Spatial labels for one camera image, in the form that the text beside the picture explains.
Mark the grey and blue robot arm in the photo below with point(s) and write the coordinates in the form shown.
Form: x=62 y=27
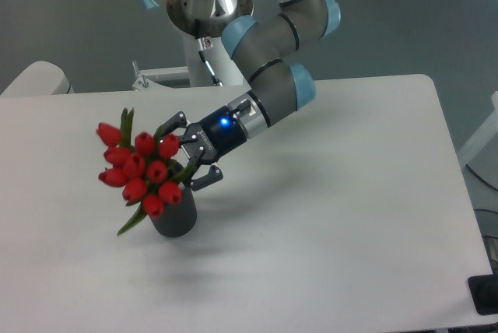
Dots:
x=258 y=50

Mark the black box at table edge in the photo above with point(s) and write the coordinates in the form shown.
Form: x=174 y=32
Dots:
x=483 y=289

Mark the red tulip bouquet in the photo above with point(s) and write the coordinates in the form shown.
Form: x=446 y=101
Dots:
x=138 y=165

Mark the white pedestal base frame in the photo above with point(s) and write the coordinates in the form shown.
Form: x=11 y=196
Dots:
x=176 y=78

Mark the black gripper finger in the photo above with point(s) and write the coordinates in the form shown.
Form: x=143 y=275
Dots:
x=177 y=125
x=213 y=176

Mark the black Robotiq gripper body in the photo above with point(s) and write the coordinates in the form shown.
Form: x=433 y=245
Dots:
x=217 y=133

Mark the white rounded chair back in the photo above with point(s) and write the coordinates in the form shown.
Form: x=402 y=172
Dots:
x=41 y=78

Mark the dark grey ribbed vase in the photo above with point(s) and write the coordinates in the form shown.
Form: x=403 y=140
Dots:
x=179 y=210

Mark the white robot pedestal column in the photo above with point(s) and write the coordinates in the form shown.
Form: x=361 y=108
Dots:
x=210 y=57

